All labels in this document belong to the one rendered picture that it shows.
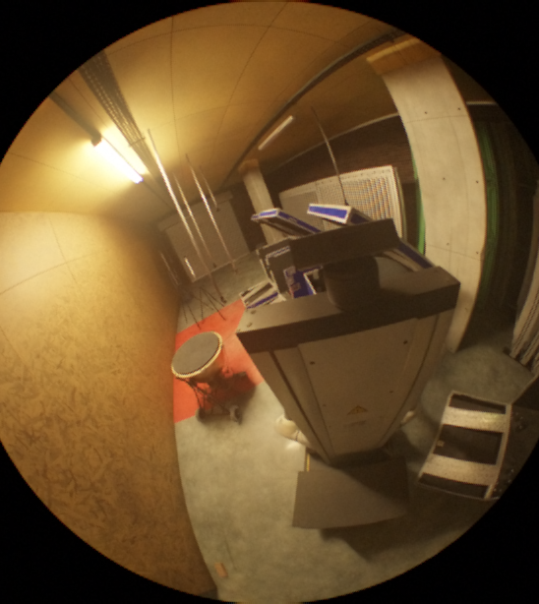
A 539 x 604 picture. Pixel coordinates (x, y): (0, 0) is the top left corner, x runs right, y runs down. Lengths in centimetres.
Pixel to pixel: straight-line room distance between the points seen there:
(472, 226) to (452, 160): 57
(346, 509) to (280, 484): 104
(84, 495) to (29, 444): 48
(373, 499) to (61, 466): 182
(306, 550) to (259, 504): 66
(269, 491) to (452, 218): 294
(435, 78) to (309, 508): 289
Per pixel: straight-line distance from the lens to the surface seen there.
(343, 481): 108
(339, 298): 22
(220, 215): 828
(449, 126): 197
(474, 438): 232
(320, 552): 206
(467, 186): 191
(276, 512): 203
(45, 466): 167
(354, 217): 124
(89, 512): 178
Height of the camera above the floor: 192
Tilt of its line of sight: 29 degrees down
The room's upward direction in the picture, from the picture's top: 22 degrees counter-clockwise
